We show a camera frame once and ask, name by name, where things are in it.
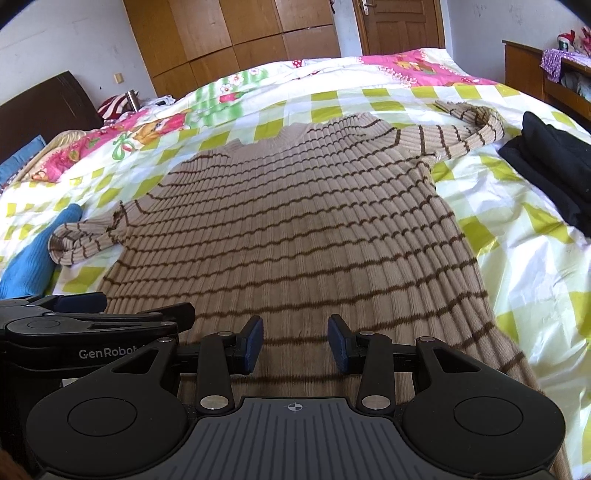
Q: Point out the black folded garment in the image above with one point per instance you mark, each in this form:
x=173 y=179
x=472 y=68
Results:
x=558 y=164

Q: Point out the metal thermos flask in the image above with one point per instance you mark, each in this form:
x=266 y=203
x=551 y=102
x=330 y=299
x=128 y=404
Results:
x=133 y=100

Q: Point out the beige brown striped knit sweater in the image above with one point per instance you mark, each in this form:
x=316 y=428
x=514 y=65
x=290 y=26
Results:
x=455 y=418

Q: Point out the wooden side cabinet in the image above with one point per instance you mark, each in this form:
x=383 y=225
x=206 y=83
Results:
x=523 y=72

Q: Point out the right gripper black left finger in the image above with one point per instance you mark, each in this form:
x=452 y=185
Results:
x=215 y=358

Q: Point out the purple patterned cloth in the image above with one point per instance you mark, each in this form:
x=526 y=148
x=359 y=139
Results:
x=551 y=62

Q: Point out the red plush toy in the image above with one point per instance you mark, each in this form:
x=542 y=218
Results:
x=566 y=41

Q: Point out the colourful checkered bed quilt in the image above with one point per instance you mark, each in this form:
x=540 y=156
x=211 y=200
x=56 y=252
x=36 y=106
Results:
x=517 y=230

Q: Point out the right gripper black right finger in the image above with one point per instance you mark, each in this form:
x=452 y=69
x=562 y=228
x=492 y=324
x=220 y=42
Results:
x=373 y=356

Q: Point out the blue knit garment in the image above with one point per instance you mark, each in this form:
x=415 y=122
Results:
x=30 y=271

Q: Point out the blue pillow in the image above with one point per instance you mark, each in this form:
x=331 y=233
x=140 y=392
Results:
x=13 y=164

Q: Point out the dark wooden headboard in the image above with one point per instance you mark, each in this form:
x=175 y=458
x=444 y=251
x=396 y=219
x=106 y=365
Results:
x=47 y=109

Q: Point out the wooden wardrobe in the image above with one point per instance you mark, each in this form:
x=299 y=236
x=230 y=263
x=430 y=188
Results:
x=186 y=44

